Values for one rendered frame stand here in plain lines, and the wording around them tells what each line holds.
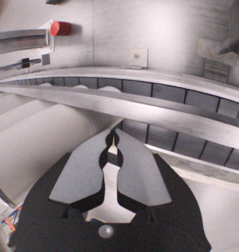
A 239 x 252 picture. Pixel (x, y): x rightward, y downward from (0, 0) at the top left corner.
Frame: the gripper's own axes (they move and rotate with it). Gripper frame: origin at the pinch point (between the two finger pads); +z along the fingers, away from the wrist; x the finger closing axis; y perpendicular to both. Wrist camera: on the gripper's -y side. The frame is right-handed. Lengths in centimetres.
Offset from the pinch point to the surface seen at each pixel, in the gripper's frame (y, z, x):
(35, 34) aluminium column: -15.0, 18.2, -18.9
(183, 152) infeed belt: 3.9, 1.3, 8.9
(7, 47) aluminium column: -12.5, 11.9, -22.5
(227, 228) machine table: 30.7, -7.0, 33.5
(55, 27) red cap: -14.3, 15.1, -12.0
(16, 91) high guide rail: -3.5, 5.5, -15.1
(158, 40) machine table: -9.6, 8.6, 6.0
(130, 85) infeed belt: -3.2, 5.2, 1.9
